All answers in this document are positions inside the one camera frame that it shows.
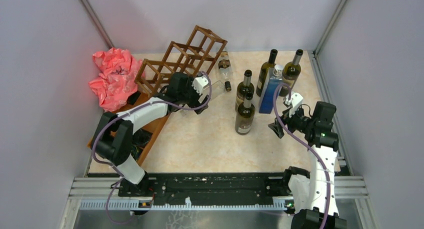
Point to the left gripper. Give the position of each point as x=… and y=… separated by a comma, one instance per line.
x=196, y=102

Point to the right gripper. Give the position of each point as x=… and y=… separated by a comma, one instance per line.
x=288, y=120

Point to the clear glass bottle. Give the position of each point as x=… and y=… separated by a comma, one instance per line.
x=217, y=89

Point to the brown wooden wine rack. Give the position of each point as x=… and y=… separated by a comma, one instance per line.
x=199, y=53

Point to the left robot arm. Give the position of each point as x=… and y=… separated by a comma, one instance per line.
x=172, y=93

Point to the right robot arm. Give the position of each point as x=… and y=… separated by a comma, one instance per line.
x=313, y=190

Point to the dark green wine bottle front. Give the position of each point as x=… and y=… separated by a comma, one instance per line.
x=245, y=115

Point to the dark green wine bottle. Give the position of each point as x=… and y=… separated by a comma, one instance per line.
x=245, y=115
x=243, y=88

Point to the blue square glass bottle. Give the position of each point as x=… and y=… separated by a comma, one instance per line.
x=274, y=77

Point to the clear labelled liquor bottle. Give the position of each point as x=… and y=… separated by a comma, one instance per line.
x=225, y=70

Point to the dark green wine bottle middle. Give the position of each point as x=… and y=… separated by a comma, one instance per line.
x=243, y=88

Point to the dark wine bottle back left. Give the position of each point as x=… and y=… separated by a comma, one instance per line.
x=270, y=63

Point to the wooden compartment tray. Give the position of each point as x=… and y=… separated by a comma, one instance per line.
x=149, y=131

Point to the rolled dark belt upper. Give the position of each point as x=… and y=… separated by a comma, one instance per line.
x=141, y=138

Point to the rolled dark belt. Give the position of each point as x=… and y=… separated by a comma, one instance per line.
x=136, y=151
x=141, y=138

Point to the pink plastic bag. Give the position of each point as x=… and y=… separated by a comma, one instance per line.
x=115, y=83

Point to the rolled dark belt lower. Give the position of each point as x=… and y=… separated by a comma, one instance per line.
x=136, y=151

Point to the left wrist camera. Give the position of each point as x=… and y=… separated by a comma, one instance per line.
x=199, y=84

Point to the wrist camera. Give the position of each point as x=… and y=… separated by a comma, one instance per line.
x=293, y=101
x=199, y=84

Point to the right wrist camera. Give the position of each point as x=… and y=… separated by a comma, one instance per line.
x=293, y=101

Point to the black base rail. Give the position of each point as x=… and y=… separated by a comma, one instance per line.
x=256, y=191

